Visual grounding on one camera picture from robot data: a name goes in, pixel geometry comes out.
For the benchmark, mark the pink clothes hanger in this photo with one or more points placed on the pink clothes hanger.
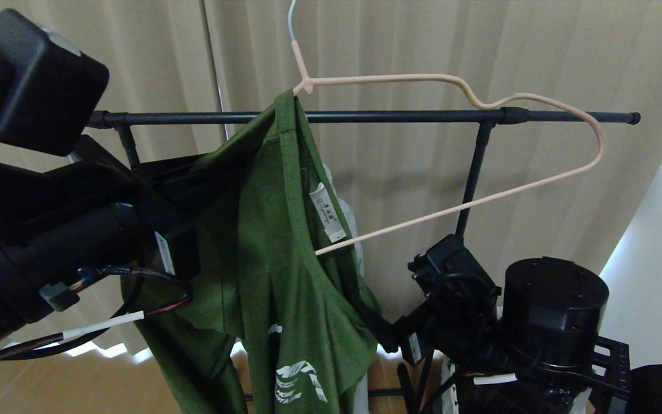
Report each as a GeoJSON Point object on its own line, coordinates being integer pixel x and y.
{"type": "Point", "coordinates": [595, 132]}

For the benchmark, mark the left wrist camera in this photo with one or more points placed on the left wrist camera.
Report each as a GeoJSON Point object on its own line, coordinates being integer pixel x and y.
{"type": "Point", "coordinates": [38, 80]}

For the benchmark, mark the green garment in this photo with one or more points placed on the green garment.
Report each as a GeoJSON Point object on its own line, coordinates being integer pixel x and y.
{"type": "Point", "coordinates": [268, 276]}

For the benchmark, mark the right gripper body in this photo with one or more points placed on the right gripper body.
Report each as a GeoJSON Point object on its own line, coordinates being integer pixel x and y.
{"type": "Point", "coordinates": [457, 345]}

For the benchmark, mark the beige curtain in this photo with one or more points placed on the beige curtain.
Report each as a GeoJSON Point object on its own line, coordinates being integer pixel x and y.
{"type": "Point", "coordinates": [538, 46]}

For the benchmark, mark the pale grey shorts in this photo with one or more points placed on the pale grey shorts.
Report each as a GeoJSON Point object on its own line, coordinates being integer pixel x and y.
{"type": "Point", "coordinates": [351, 224]}

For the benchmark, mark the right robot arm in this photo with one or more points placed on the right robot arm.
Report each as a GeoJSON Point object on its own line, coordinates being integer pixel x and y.
{"type": "Point", "coordinates": [555, 305]}

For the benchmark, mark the black clothes rack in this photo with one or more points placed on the black clothes rack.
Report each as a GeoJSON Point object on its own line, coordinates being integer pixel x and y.
{"type": "Point", "coordinates": [394, 117]}

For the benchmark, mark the white laundry basket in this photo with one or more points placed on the white laundry basket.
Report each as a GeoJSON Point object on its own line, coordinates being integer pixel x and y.
{"type": "Point", "coordinates": [450, 391]}

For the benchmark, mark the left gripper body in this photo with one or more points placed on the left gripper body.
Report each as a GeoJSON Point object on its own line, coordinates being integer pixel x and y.
{"type": "Point", "coordinates": [78, 241]}

